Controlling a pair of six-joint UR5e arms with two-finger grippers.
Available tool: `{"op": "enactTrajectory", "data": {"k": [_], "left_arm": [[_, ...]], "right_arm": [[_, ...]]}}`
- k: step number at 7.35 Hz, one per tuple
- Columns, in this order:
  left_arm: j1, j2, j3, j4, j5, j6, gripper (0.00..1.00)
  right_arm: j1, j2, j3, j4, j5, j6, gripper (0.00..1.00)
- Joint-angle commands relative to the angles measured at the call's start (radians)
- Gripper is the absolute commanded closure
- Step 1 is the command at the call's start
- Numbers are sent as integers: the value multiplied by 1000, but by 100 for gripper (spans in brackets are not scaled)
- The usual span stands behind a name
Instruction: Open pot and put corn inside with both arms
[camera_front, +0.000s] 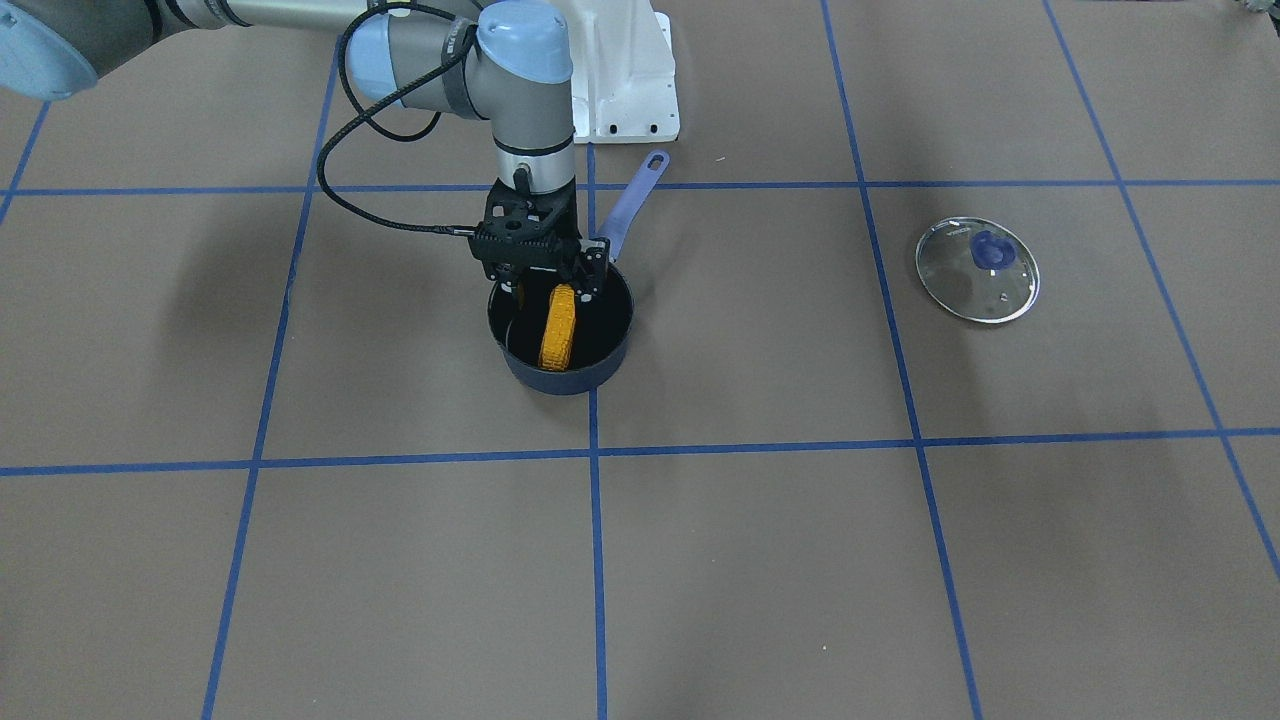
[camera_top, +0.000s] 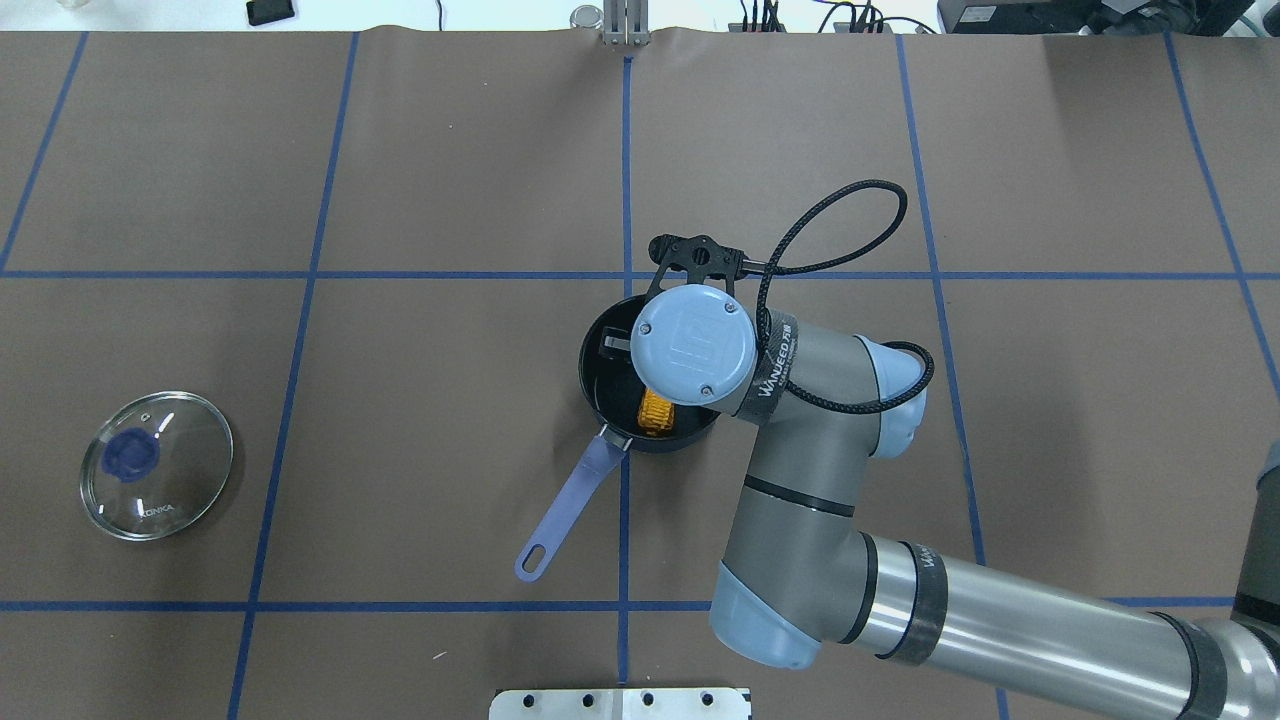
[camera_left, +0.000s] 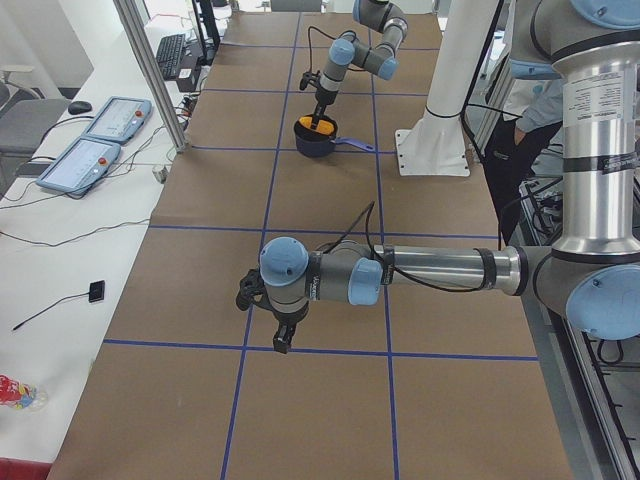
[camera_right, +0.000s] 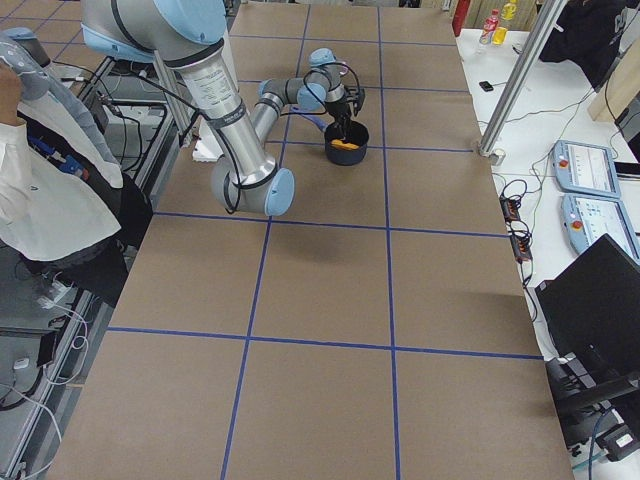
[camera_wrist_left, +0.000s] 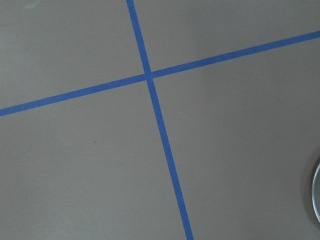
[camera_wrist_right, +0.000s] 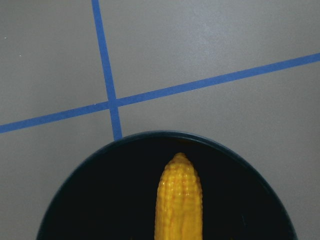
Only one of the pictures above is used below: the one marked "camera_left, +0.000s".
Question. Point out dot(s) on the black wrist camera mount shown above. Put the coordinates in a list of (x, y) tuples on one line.
[(250, 290), (310, 79)]

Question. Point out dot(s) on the blue teach pendant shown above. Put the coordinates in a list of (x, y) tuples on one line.
[(119, 120), (79, 166)]

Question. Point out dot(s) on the aluminium frame post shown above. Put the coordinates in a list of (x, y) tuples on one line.
[(135, 32)]

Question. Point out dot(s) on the lower blue teach pendant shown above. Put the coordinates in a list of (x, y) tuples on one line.
[(79, 166)]

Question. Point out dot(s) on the black keyboard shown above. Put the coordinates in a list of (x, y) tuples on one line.
[(169, 55)]

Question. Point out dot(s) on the dark blue saucepan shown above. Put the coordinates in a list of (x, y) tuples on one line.
[(322, 141)]

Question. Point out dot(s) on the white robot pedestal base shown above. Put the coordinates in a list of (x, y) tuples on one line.
[(435, 146)]

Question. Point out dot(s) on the person in light vest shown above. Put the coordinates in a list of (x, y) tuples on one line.
[(533, 116)]

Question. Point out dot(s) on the small black device on table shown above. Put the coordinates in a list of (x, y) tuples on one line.
[(96, 291)]

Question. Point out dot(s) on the grey office chair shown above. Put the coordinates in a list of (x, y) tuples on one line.
[(24, 124)]

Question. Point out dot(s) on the black computer mouse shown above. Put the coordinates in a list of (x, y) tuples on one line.
[(79, 107)]

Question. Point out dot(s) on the upper blue teach pendant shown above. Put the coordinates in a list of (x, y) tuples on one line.
[(119, 120)]

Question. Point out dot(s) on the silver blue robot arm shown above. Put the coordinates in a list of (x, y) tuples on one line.
[(347, 50), (590, 275)]

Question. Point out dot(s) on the yellow corn cob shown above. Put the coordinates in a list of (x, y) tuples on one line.
[(323, 125)]

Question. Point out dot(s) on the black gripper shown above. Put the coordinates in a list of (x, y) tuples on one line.
[(322, 98), (289, 318)]

